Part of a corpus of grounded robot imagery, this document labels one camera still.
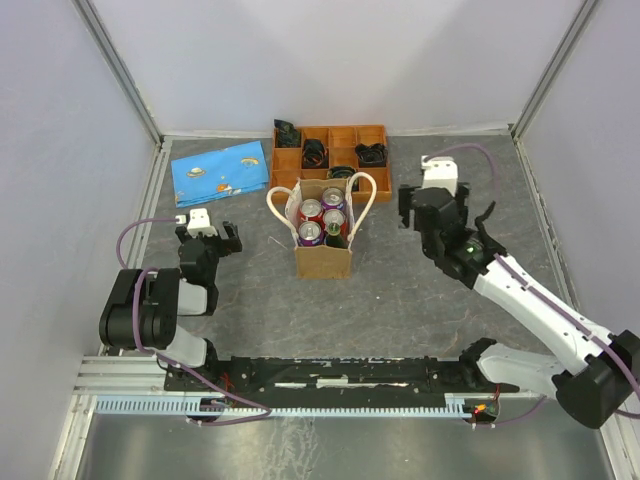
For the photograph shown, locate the green glass bottle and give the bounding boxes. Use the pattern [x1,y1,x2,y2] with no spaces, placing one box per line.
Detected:
[325,222,347,249]

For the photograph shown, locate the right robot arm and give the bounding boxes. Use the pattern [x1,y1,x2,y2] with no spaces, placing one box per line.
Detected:
[398,185,639,429]

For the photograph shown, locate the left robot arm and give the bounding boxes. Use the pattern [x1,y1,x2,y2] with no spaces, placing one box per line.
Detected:
[99,215,243,390]

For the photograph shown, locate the black item behind bag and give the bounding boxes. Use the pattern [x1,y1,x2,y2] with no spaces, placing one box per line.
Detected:
[326,165,357,182]

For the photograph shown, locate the blue space-print cloth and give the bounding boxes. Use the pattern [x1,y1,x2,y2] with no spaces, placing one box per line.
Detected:
[171,141,269,208]

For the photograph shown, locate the wooden compartment tray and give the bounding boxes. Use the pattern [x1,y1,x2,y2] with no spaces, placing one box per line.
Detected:
[269,125,392,202]

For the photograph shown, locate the dark packet in tray corner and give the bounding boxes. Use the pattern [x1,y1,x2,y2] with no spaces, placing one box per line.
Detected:
[274,119,302,148]

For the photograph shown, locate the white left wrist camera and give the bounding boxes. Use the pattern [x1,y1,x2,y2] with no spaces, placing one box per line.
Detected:
[175,208,218,238]

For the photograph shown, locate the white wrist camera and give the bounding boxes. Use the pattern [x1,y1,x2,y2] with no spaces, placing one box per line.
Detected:
[175,208,218,238]
[421,155,458,196]

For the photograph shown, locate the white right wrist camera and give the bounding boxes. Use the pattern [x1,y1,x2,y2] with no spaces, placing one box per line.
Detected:
[421,155,458,196]

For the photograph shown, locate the black straps in tray right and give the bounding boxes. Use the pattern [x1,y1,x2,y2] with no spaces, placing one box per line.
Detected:
[354,141,389,166]

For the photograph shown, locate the black straps in tray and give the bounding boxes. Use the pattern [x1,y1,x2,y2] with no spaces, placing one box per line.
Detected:
[300,138,328,169]
[354,141,389,166]

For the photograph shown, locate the black straps in tray centre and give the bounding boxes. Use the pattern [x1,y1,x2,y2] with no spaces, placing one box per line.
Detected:
[300,138,328,169]

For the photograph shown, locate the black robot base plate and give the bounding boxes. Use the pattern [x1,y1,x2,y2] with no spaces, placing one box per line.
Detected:
[197,357,519,409]

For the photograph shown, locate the aluminium frame rail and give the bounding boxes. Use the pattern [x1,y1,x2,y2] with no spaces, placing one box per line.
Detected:
[72,353,171,396]

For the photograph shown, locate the light blue cable duct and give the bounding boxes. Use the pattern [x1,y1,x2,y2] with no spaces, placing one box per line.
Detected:
[93,392,476,416]

